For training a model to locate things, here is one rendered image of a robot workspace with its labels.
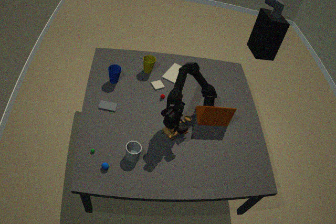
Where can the small wooden catapult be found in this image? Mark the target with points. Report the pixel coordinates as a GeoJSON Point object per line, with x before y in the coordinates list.
{"type": "Point", "coordinates": [170, 132]}

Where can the blue ball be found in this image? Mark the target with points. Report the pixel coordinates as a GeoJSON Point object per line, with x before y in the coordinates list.
{"type": "Point", "coordinates": [105, 166]}

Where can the blue cup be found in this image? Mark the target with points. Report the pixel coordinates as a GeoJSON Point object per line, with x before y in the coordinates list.
{"type": "Point", "coordinates": [114, 73]}

